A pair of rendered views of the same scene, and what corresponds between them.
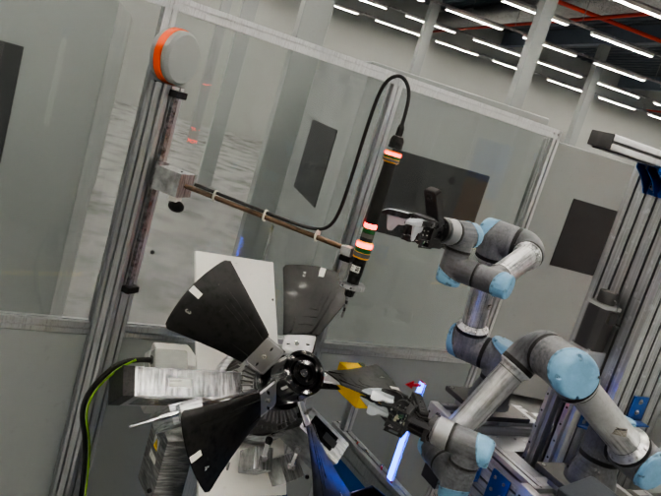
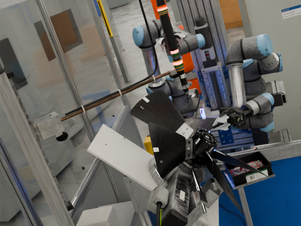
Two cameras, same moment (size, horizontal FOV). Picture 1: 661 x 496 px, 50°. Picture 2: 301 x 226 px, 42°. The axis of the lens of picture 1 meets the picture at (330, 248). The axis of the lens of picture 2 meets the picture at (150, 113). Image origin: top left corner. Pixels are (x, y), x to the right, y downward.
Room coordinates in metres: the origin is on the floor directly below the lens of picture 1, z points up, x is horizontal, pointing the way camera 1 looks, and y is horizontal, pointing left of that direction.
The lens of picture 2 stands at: (0.63, 1.20, 2.00)
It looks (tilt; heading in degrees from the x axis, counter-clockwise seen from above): 20 degrees down; 318
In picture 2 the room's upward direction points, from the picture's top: 18 degrees counter-clockwise
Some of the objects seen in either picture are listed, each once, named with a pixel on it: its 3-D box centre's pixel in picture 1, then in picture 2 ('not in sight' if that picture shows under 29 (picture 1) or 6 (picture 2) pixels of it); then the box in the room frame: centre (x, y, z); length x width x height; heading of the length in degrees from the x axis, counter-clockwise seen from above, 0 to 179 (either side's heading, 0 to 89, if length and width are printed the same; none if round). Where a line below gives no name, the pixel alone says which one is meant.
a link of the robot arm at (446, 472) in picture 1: (453, 476); (262, 120); (1.67, -0.47, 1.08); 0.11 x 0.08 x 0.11; 20
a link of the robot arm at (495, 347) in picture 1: (501, 358); (175, 84); (2.40, -0.69, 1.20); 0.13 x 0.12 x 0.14; 62
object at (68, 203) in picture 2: (152, 194); (40, 144); (2.04, 0.55, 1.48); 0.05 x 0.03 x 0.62; 158
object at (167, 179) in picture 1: (171, 180); (47, 126); (2.02, 0.50, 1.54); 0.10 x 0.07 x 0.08; 68
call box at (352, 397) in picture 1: (358, 386); (160, 143); (2.22, -0.22, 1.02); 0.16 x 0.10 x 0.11; 33
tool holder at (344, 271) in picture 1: (353, 268); (180, 77); (1.78, -0.07, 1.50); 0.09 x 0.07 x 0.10; 68
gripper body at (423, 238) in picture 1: (427, 230); (170, 40); (1.93, -0.24, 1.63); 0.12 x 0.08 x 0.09; 133
